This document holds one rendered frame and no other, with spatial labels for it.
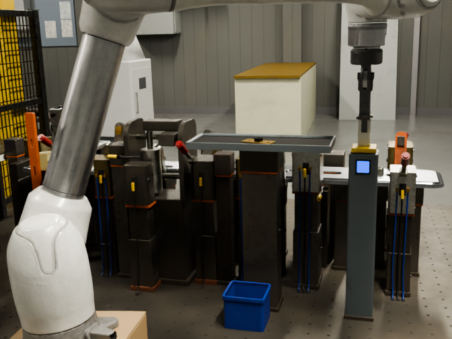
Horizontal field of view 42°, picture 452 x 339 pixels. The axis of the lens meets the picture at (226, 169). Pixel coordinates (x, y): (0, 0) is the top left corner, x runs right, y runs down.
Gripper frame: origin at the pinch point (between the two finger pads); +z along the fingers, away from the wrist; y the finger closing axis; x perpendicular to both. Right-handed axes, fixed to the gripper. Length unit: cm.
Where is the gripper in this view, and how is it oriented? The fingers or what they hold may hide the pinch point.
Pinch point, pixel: (364, 132)
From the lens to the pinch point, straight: 148.1
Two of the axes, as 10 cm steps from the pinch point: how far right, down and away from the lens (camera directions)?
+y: 2.6, -2.4, 9.4
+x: -9.7, -0.4, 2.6
